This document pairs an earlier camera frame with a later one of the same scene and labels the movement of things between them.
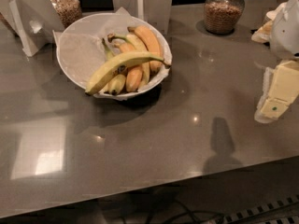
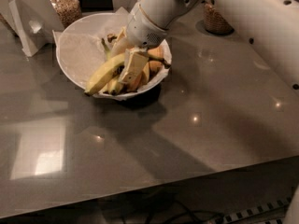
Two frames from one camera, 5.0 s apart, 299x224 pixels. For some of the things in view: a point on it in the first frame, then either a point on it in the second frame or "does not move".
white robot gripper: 286,32 -> 142,29
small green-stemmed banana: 117,84 does not move
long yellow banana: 114,63 does not move
